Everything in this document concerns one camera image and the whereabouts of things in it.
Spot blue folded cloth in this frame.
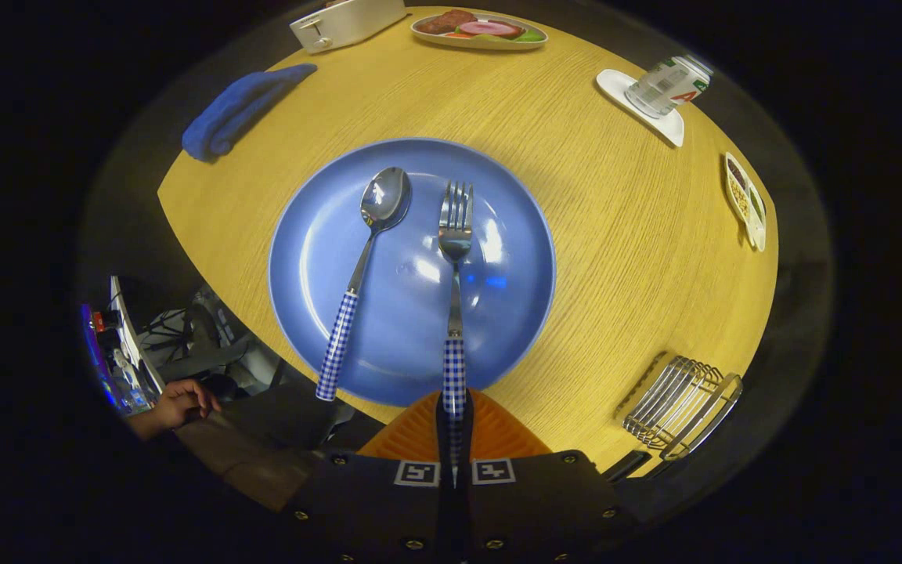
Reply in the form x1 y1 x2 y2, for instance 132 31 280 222
182 63 319 164

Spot white toaster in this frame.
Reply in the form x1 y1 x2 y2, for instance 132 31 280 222
289 0 409 54

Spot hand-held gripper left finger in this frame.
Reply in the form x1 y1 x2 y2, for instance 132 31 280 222
279 390 453 564

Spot blue round plate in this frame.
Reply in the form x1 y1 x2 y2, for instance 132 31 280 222
268 138 557 408

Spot person's brown trousers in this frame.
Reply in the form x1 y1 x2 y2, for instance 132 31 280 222
173 380 385 514

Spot spoon with blue checked handle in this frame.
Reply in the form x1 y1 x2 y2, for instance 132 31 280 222
316 166 413 403

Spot white divided condiment dish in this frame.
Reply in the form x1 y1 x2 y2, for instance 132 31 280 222
723 152 768 253

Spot metal wire cutlery basket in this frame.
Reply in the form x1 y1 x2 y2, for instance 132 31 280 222
614 352 744 461

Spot dark metal frame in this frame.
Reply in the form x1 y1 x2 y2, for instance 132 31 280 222
138 288 280 392

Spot white coaster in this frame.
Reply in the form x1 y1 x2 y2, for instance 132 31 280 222
596 68 687 148

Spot white flat device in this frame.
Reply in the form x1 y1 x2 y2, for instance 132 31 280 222
110 276 166 394

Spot black table bracket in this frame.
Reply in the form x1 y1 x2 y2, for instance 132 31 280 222
601 450 651 483

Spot oval plate with food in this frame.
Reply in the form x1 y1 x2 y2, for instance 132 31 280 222
410 9 549 52

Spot white bottle with green label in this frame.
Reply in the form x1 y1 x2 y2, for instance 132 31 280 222
624 55 714 120

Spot lit computer screen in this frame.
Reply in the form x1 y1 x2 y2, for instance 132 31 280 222
81 302 139 416

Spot fork with blue checked handle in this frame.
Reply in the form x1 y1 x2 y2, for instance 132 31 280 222
438 182 474 486

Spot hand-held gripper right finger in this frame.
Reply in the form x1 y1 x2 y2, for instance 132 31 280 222
453 390 641 564

